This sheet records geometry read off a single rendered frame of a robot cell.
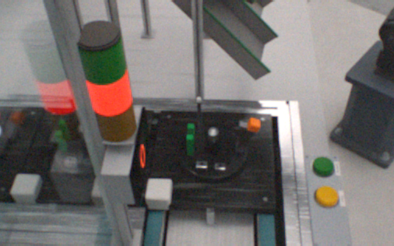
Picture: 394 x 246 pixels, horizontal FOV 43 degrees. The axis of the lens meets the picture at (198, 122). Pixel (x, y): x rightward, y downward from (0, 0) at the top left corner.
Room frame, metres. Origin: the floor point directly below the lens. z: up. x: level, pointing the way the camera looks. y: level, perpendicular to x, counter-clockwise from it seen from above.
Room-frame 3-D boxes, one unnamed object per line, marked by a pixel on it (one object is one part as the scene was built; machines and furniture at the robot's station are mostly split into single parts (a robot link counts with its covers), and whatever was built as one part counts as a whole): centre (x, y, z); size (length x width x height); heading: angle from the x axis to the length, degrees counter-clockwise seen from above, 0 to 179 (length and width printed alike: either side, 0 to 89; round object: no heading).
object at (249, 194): (0.61, -0.03, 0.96); 0.24 x 0.24 x 0.02; 85
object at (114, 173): (0.44, 0.11, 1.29); 0.12 x 0.05 x 0.25; 175
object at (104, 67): (0.44, 0.11, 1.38); 0.05 x 0.05 x 0.05
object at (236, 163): (0.61, -0.03, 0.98); 0.14 x 0.14 x 0.02
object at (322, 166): (0.58, -0.24, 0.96); 0.04 x 0.04 x 0.02
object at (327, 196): (0.51, -0.23, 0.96); 0.04 x 0.04 x 0.02
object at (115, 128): (0.44, 0.11, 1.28); 0.05 x 0.05 x 0.05
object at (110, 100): (0.44, 0.11, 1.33); 0.05 x 0.05 x 0.05
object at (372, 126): (0.74, -0.40, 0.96); 0.15 x 0.15 x 0.20; 48
